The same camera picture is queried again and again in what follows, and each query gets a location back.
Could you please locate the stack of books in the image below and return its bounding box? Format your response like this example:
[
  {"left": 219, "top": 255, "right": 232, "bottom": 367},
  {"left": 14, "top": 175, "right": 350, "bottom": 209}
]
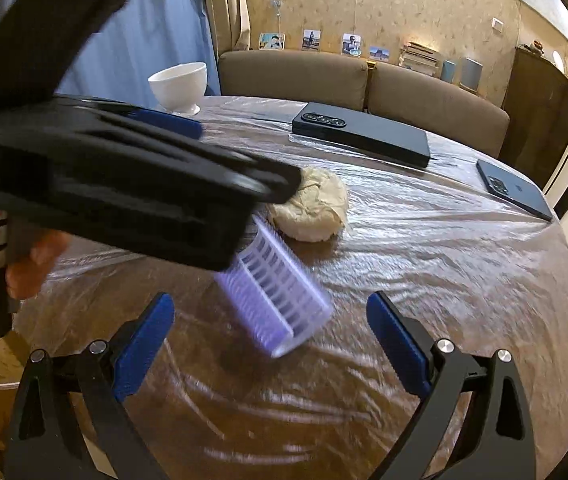
[{"left": 399, "top": 41, "right": 440, "bottom": 77}]

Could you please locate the black phone box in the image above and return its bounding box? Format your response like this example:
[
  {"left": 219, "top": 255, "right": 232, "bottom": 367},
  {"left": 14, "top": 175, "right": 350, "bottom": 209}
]
[{"left": 291, "top": 102, "right": 431, "bottom": 169}]

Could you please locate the blue curtain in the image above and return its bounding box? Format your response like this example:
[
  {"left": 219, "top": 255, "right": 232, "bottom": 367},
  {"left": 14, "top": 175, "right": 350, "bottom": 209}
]
[{"left": 59, "top": 0, "right": 215, "bottom": 111}]

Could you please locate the dark blue smartphone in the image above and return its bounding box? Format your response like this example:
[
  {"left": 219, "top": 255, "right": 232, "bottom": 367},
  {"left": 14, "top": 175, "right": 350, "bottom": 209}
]
[{"left": 476, "top": 160, "right": 554, "bottom": 222}]

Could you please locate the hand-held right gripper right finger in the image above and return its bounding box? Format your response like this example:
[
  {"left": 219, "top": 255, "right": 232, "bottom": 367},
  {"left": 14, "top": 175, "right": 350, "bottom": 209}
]
[{"left": 366, "top": 291, "right": 538, "bottom": 480}]

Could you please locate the brown sofa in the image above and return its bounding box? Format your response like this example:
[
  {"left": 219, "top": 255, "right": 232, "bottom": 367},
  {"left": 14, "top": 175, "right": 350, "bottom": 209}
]
[{"left": 219, "top": 50, "right": 510, "bottom": 161}]

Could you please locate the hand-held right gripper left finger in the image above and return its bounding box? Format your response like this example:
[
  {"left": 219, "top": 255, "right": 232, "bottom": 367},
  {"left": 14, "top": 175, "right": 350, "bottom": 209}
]
[{"left": 4, "top": 292, "right": 176, "bottom": 480}]

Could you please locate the beige dough lump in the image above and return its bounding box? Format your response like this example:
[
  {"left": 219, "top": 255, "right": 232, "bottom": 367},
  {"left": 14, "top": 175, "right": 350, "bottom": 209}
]
[{"left": 269, "top": 167, "right": 349, "bottom": 243}]

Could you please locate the dark wooden cabinet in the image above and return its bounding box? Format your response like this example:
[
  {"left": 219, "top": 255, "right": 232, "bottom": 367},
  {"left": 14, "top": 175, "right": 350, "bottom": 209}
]
[{"left": 501, "top": 46, "right": 568, "bottom": 191}]

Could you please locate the purple hair roller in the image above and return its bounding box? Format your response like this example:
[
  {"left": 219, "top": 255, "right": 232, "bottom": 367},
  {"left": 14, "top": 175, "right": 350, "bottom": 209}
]
[{"left": 214, "top": 215, "right": 334, "bottom": 359}]

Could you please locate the grey speaker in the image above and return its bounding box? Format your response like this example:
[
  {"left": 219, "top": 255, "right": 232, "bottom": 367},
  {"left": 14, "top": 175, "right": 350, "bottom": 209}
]
[{"left": 459, "top": 57, "right": 484, "bottom": 92}]

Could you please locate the person's left hand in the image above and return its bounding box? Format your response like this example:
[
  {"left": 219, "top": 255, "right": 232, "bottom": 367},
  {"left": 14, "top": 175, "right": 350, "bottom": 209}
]
[{"left": 0, "top": 202, "right": 73, "bottom": 302}]

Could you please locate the white footed bowl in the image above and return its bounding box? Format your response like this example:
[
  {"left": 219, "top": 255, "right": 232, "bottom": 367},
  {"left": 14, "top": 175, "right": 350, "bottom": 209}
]
[{"left": 148, "top": 62, "right": 208, "bottom": 116}]

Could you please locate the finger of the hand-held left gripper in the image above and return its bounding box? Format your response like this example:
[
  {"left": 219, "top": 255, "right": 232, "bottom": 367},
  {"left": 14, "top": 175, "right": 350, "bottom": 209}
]
[
  {"left": 89, "top": 109, "right": 306, "bottom": 204},
  {"left": 55, "top": 94, "right": 204, "bottom": 141}
]

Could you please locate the beige curtain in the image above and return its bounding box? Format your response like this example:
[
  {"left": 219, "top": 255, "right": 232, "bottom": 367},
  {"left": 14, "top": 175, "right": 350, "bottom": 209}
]
[{"left": 203, "top": 0, "right": 250, "bottom": 53}]

